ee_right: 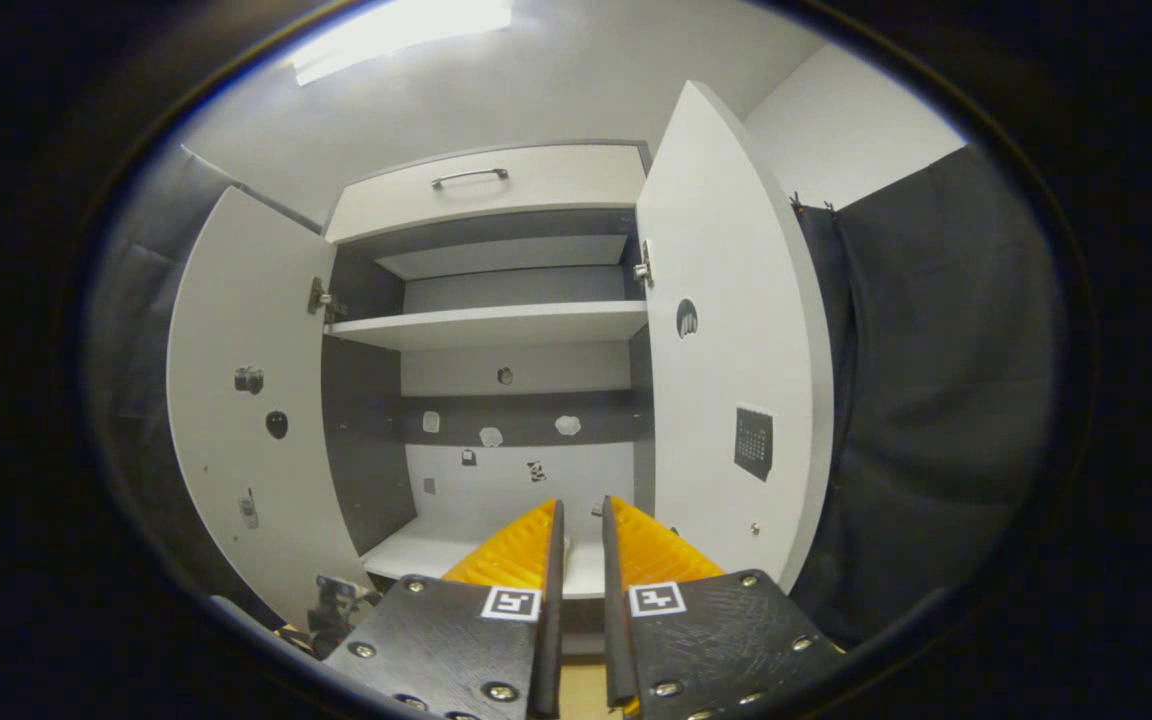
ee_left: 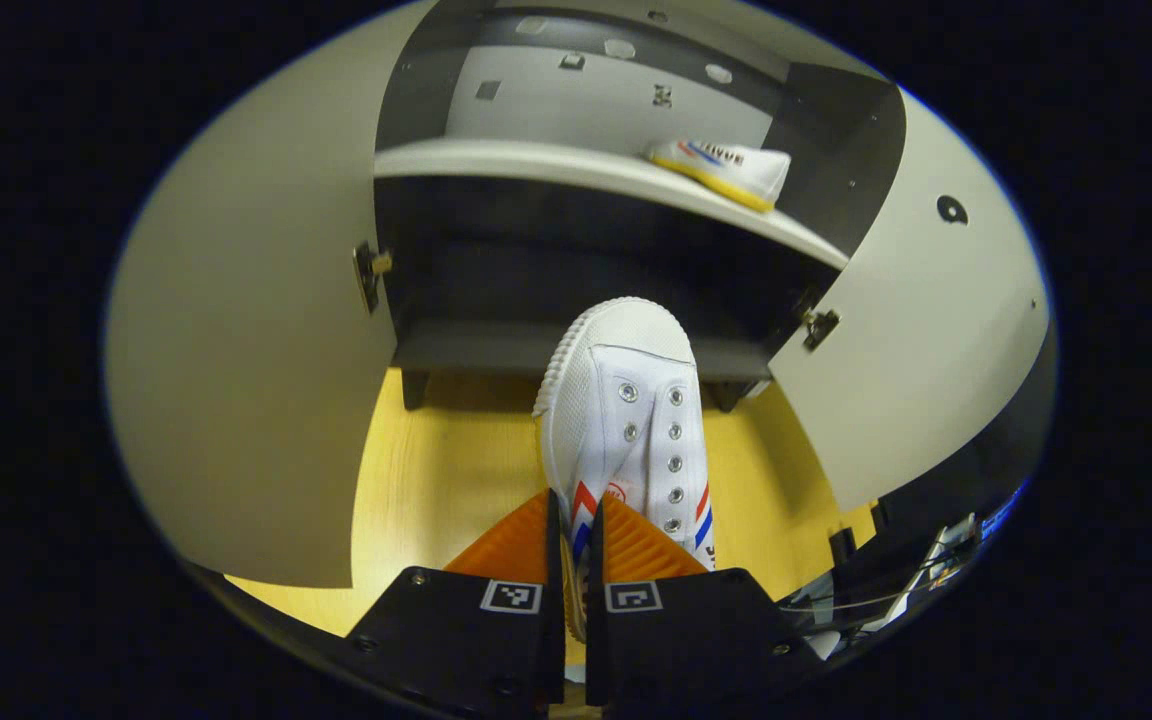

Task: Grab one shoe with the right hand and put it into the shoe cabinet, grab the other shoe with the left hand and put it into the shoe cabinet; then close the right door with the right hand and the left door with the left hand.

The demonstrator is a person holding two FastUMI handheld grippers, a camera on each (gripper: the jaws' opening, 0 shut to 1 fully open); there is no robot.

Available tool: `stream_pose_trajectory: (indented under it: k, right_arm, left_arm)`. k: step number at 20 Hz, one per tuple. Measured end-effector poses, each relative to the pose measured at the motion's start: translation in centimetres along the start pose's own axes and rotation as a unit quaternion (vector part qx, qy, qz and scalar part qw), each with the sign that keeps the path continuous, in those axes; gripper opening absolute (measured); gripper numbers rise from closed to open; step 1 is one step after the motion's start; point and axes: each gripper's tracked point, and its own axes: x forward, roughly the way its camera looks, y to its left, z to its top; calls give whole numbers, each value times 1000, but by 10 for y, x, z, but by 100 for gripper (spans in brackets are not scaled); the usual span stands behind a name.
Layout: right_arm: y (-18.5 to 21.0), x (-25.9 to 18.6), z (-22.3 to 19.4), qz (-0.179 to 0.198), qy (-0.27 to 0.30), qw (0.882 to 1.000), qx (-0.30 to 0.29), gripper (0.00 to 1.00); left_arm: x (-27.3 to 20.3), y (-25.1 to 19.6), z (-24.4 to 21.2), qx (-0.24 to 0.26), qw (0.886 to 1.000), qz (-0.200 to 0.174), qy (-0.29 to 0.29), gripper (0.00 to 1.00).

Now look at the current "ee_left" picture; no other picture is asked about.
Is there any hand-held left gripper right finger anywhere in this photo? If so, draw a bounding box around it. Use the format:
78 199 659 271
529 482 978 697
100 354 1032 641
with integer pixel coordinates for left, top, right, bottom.
585 492 809 717

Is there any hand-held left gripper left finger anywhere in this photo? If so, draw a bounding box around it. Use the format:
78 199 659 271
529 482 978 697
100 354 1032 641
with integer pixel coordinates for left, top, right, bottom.
346 488 566 717

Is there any white striped canvas shoe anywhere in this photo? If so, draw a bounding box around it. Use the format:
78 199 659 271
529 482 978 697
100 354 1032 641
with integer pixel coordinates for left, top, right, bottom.
533 297 717 641
648 138 792 213

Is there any white shoe cabinet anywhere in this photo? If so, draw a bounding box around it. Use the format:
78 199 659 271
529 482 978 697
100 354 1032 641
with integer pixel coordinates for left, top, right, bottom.
373 0 907 413

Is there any metal door hinge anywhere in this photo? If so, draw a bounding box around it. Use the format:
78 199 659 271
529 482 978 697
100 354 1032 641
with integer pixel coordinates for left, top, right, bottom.
354 243 392 313
801 308 840 351

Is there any white cabinet shelf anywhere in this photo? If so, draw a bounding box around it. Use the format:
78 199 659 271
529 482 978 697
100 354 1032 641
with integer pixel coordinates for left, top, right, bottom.
374 138 850 271

